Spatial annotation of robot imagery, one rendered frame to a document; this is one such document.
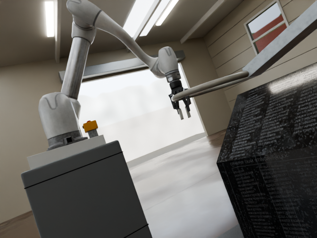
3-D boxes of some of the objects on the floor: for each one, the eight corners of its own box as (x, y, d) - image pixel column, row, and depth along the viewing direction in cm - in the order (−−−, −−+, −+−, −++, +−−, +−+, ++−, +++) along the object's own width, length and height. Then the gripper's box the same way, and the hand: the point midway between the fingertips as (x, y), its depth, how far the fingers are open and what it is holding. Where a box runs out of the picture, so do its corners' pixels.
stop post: (134, 225, 217) (98, 120, 224) (139, 231, 199) (100, 116, 205) (115, 235, 210) (78, 126, 216) (118, 242, 191) (78, 123, 198)
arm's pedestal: (75, 416, 72) (1, 179, 77) (67, 322, 116) (20, 175, 121) (195, 311, 95) (131, 133, 99) (150, 266, 139) (108, 145, 144)
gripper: (160, 86, 137) (171, 123, 138) (183, 76, 127) (196, 116, 127) (166, 85, 143) (177, 120, 144) (189, 76, 133) (201, 114, 133)
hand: (184, 113), depth 135 cm, fingers closed on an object, 4 cm apart
